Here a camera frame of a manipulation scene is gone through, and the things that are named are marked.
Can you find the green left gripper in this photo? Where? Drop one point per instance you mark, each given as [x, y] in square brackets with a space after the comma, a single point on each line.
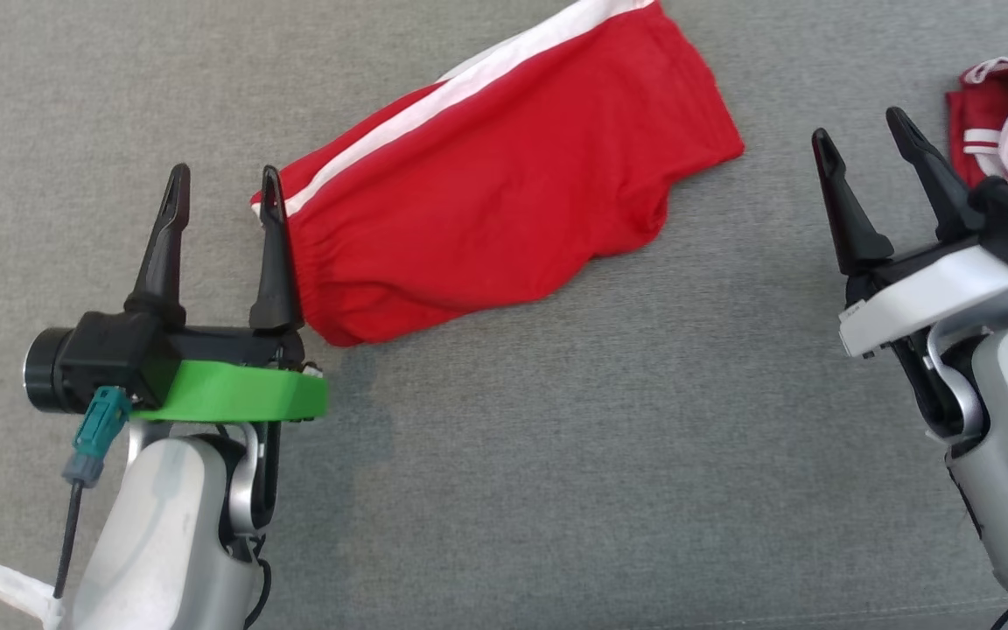
[241, 394]

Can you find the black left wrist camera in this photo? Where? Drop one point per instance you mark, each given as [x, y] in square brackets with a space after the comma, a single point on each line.
[93, 354]

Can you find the red shorts white stripe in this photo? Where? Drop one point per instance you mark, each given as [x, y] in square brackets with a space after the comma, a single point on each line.
[486, 192]

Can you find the red basketball jersey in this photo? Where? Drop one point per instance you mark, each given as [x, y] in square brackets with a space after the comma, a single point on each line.
[968, 109]

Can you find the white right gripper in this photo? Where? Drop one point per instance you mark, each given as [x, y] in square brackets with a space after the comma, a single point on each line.
[933, 293]

